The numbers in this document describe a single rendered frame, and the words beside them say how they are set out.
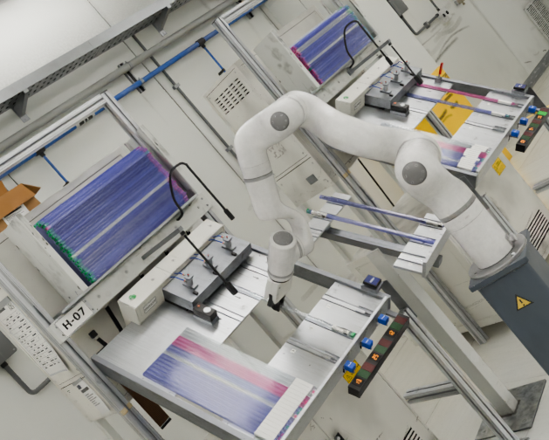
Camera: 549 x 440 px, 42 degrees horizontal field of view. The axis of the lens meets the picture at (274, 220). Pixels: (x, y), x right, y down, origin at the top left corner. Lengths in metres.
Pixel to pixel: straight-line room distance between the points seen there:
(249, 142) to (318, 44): 1.38
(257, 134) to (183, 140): 2.59
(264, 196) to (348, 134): 0.32
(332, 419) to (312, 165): 1.27
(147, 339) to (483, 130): 1.71
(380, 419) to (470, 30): 5.09
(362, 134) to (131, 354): 1.02
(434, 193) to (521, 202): 1.71
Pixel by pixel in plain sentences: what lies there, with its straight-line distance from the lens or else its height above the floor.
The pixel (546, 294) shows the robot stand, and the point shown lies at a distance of 2.10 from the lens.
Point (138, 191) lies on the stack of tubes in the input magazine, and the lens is 2.57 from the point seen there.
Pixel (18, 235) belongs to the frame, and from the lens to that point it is 2.46.
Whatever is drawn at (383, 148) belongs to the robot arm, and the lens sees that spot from 2.05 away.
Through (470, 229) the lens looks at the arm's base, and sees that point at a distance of 2.04.
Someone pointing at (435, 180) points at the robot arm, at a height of 1.01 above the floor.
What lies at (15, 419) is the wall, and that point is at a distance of 3.82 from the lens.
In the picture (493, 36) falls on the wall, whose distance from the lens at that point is 7.46.
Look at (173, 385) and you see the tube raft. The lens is 2.25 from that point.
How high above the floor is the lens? 1.42
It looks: 6 degrees down
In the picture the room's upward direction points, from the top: 41 degrees counter-clockwise
